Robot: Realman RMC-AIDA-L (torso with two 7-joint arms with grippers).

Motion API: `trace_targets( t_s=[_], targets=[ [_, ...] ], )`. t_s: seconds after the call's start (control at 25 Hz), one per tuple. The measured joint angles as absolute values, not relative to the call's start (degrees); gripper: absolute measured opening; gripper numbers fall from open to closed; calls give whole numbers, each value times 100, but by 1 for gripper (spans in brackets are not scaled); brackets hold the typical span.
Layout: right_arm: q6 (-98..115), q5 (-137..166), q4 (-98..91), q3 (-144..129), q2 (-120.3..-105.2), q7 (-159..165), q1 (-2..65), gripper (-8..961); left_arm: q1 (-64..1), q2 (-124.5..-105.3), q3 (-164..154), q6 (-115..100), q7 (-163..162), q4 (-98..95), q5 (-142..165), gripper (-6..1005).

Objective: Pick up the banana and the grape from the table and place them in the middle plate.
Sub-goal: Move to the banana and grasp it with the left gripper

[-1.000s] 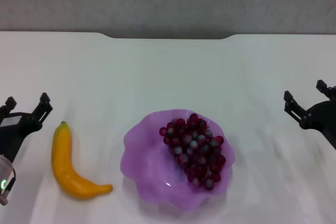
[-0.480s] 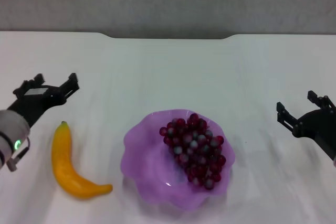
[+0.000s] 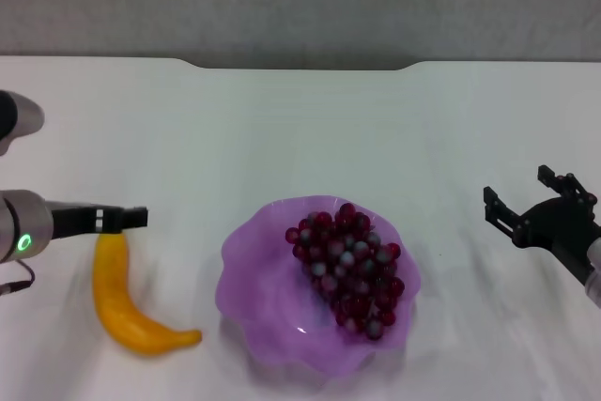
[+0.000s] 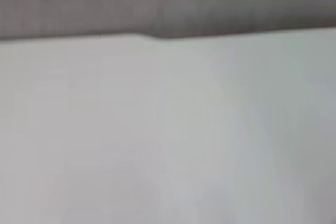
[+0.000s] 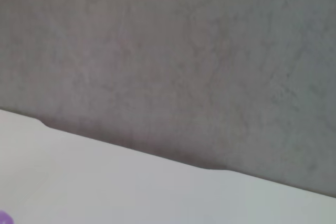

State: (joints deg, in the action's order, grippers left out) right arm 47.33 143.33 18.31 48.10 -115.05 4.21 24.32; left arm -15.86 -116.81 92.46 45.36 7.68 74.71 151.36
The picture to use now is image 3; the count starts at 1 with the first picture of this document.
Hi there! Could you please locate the yellow banana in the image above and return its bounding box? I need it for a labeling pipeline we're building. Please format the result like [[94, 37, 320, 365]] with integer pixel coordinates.
[[92, 230, 203, 357]]

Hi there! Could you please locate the dark red grape bunch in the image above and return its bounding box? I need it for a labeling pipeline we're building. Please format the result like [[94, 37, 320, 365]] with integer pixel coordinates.
[[285, 202, 406, 341]]

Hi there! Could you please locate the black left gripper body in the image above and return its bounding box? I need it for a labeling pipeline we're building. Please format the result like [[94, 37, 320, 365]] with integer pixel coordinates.
[[49, 201, 106, 239]]

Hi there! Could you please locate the purple translucent scalloped bowl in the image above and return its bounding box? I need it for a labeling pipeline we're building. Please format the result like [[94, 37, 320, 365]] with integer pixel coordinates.
[[214, 194, 422, 378]]

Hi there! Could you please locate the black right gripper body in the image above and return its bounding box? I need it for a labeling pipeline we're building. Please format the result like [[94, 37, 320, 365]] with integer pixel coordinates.
[[515, 194, 601, 284]]

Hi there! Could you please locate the dark left arm cable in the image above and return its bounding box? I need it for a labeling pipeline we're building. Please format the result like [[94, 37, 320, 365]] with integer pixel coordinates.
[[0, 258, 37, 297]]

